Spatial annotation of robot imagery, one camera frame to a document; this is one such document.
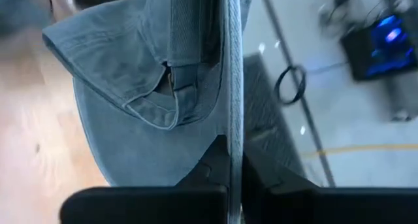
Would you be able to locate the black perforated metal box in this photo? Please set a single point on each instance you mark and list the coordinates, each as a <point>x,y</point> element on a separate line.
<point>261,103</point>

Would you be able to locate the black computer case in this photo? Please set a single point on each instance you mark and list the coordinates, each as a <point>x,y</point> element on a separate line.
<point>359,60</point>

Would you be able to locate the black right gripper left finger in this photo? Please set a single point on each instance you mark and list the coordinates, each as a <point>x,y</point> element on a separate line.
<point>147,207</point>

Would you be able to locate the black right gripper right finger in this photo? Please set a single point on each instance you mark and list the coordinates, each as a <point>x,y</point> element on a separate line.
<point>326,207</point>

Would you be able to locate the blue-grey baseball cap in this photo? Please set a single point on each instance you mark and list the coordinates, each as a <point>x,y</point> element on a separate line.
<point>130,70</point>

